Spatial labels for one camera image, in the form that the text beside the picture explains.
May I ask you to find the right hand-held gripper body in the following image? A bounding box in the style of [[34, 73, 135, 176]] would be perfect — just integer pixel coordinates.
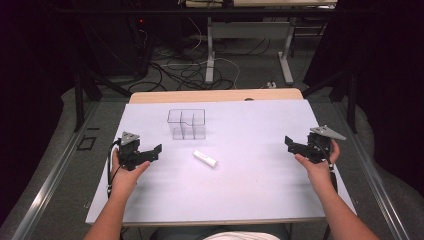
[[298, 124, 347, 165]]

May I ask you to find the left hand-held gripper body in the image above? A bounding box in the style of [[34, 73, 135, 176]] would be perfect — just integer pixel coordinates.
[[117, 131, 150, 172]]

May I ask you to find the person's right hand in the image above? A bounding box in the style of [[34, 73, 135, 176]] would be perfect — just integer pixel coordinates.
[[294, 138, 341, 196]]

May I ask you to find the person's left hand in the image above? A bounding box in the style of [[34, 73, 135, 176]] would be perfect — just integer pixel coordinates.
[[110, 147, 151, 198]]

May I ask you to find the clear plastic divided organizer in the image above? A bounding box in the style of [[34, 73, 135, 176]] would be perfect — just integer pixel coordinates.
[[166, 108, 207, 141]]

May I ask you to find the white cylindrical stick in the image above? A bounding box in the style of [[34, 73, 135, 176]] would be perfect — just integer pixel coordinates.
[[192, 149, 219, 169]]

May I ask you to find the black metal stand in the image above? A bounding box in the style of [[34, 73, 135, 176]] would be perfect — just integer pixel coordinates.
[[300, 63, 361, 135], [71, 63, 133, 133]]

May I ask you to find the wooden table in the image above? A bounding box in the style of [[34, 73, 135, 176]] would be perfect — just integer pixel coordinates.
[[128, 87, 305, 105]]

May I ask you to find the white table mat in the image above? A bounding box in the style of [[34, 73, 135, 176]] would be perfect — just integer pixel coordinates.
[[85, 98, 357, 227]]

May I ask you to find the person's clothing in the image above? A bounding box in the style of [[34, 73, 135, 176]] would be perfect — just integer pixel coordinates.
[[149, 224, 288, 240]]

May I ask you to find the black equipment with red light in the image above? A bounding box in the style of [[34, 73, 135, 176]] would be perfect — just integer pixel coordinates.
[[79, 13, 153, 79]]

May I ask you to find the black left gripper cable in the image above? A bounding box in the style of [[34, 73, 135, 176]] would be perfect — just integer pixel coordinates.
[[106, 138, 122, 200]]

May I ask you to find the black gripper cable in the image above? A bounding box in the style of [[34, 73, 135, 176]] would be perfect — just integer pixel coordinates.
[[313, 138, 340, 195], [106, 138, 122, 200]]

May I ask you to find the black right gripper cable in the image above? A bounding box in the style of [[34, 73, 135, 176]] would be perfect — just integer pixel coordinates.
[[313, 138, 340, 195]]

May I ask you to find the metal floor rail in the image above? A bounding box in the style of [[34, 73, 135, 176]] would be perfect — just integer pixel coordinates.
[[331, 99, 412, 240], [9, 100, 102, 240]]

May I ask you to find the tangle of floor cables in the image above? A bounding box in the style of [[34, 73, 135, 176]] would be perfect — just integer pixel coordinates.
[[127, 16, 273, 93]]

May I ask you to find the white metal desk frame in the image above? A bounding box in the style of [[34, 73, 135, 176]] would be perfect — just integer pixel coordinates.
[[204, 15, 297, 86]]

